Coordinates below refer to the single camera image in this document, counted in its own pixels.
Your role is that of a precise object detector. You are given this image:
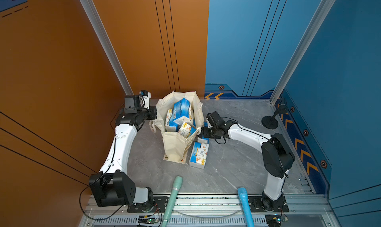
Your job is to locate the black round-base stand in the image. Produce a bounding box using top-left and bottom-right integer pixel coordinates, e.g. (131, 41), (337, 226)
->
(262, 104), (288, 130)

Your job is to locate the green handle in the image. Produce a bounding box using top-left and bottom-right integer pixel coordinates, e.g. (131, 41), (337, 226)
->
(161, 176), (183, 227)

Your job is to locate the aluminium corner post left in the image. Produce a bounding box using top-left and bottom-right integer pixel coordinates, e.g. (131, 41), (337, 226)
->
(79, 0), (133, 95)

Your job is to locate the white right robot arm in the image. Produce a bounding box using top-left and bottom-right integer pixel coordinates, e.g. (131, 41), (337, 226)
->
(198, 112), (295, 212)

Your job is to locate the blue handle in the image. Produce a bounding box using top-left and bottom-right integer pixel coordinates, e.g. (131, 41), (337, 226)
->
(238, 187), (255, 227)

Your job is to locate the right circuit board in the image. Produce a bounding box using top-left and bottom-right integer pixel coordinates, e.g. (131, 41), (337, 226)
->
(265, 215), (289, 227)

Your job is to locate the left circuit board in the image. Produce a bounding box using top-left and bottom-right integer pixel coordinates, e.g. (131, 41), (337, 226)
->
(137, 216), (160, 227)

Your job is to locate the row tissue pack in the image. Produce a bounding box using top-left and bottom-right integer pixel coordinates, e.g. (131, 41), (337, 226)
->
(197, 137), (209, 144)
(173, 98), (194, 127)

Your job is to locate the aluminium corner post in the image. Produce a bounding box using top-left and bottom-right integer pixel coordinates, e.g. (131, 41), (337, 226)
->
(79, 0), (133, 95)
(269, 0), (336, 105)

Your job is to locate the circuit board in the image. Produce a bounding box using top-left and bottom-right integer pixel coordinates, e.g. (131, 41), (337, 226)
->
(137, 216), (160, 227)
(265, 215), (289, 227)

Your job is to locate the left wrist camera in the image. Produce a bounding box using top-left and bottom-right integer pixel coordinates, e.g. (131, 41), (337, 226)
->
(139, 90), (151, 109)

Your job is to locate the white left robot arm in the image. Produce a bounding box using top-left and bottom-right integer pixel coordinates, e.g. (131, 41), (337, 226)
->
(89, 90), (157, 212)

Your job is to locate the aluminium front rail frame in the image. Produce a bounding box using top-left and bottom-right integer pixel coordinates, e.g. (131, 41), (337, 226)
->
(79, 194), (340, 227)

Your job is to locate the cream floral canvas bag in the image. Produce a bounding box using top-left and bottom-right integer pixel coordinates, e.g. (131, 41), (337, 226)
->
(149, 91), (204, 164)

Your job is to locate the aluminium corner post right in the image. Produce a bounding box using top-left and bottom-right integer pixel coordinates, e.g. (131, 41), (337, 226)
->
(269, 0), (336, 105)

